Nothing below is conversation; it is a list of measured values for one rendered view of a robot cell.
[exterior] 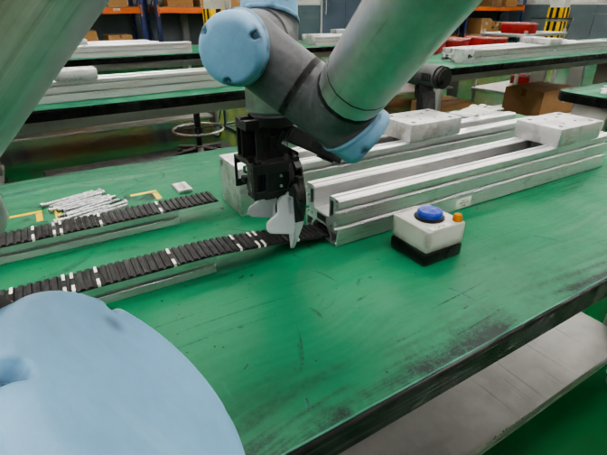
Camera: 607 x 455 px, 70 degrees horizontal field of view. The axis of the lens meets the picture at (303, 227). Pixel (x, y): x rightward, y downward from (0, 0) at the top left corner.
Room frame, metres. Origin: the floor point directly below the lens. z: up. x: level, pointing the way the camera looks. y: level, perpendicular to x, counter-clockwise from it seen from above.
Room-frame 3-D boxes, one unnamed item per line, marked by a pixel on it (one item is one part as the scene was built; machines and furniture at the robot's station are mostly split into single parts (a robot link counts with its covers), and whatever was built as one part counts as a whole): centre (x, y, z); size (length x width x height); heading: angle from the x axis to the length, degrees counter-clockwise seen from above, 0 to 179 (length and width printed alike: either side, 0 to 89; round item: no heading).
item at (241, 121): (0.62, 0.05, 0.94); 0.09 x 0.08 x 0.12; 120
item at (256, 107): (0.63, 0.04, 1.02); 0.08 x 0.08 x 0.05
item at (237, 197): (0.80, 0.10, 0.83); 0.12 x 0.09 x 0.10; 30
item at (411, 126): (1.04, -0.28, 0.87); 0.16 x 0.11 x 0.07; 120
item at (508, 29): (5.51, -2.59, 0.50); 1.03 x 0.55 x 1.01; 126
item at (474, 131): (1.04, -0.28, 0.82); 0.80 x 0.10 x 0.09; 120
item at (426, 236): (0.63, -0.20, 0.81); 0.10 x 0.08 x 0.06; 30
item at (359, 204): (0.88, -0.38, 0.82); 0.80 x 0.10 x 0.09; 120
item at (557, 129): (1.00, -0.59, 0.87); 0.16 x 0.11 x 0.07; 120
